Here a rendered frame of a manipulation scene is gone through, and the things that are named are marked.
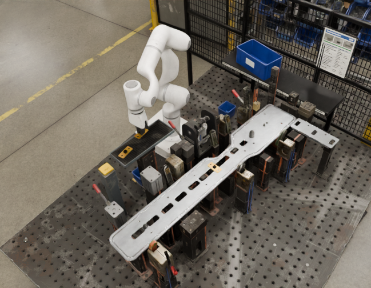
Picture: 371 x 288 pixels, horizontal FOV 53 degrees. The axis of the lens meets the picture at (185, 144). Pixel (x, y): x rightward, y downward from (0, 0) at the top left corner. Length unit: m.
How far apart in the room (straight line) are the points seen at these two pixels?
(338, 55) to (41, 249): 2.15
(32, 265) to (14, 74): 3.18
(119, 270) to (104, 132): 1.99
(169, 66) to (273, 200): 1.04
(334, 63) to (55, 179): 2.53
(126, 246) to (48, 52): 3.81
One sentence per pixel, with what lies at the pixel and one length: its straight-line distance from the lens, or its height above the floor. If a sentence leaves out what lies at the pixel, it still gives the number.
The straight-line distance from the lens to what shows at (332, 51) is 2.59.
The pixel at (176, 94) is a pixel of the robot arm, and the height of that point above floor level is 1.19.
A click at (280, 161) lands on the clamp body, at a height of 0.88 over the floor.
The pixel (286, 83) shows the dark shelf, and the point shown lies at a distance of 2.72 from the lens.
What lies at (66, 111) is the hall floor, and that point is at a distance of 4.30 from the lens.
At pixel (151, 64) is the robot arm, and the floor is 1.58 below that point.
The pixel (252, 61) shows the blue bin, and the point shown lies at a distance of 2.73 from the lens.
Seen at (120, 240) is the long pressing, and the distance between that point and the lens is 1.96.
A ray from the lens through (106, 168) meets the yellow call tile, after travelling 2.04.
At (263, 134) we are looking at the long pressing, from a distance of 2.37.
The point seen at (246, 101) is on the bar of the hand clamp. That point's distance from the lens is 2.39.
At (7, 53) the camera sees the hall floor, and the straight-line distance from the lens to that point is 5.60.
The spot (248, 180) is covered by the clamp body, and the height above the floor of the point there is 1.04.
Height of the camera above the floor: 2.68
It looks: 47 degrees down
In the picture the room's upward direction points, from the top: 4 degrees counter-clockwise
